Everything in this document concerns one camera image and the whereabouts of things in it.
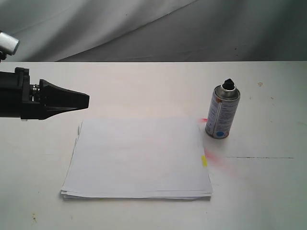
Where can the white backdrop cloth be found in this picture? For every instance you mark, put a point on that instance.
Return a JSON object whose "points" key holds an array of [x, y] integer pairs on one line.
{"points": [[156, 30]]}

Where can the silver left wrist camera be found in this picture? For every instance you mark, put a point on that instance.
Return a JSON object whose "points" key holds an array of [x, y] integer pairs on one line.
{"points": [[8, 45]]}

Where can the white spray paint can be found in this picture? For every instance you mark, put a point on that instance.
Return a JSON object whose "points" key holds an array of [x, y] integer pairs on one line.
{"points": [[224, 103]]}

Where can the white paper stack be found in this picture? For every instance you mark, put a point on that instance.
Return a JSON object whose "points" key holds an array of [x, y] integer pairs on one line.
{"points": [[138, 158]]}

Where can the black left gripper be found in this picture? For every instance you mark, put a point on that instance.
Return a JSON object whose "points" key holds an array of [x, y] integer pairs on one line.
{"points": [[21, 99]]}

